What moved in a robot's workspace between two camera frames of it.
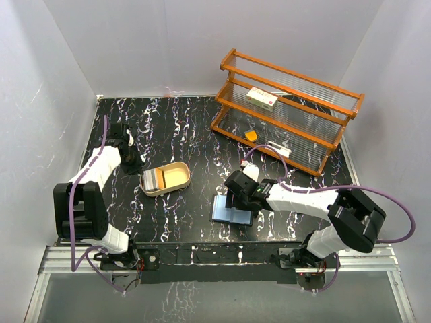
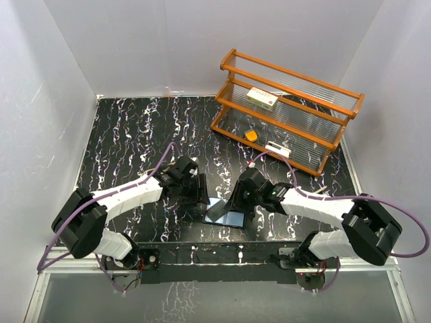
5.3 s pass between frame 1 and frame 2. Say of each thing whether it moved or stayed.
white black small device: stayed
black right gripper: stayed
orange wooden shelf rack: stayed
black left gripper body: moved
